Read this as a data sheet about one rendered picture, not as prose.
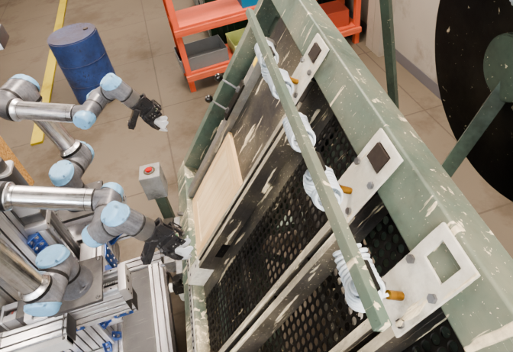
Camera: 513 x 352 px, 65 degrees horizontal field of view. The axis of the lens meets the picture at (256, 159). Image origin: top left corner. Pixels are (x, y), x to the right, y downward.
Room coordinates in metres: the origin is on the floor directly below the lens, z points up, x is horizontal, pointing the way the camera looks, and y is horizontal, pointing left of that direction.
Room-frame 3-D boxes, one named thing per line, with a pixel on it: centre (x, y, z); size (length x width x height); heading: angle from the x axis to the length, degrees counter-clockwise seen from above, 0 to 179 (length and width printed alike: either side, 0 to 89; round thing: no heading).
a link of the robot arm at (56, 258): (0.97, 0.84, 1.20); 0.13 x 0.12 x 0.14; 176
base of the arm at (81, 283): (0.97, 0.84, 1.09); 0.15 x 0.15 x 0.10
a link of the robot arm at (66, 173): (1.47, 0.92, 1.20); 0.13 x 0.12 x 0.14; 164
